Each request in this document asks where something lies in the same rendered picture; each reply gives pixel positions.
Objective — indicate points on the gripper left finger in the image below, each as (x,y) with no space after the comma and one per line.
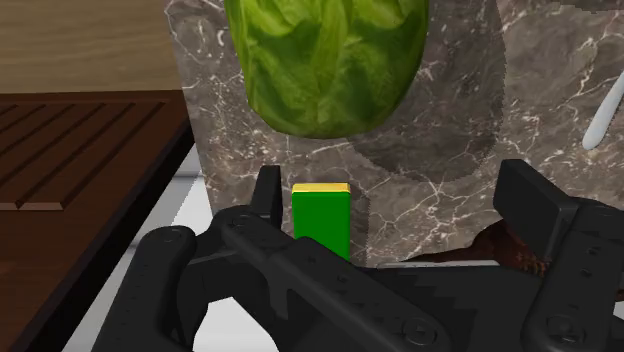
(273,263)

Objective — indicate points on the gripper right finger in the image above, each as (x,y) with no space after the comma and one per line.
(560,234)

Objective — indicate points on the green block with yellow top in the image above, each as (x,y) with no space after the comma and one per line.
(322,217)

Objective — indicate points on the green lettuce head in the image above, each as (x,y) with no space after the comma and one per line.
(326,63)

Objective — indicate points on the dark brown wooden cabinet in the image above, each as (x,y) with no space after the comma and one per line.
(68,185)

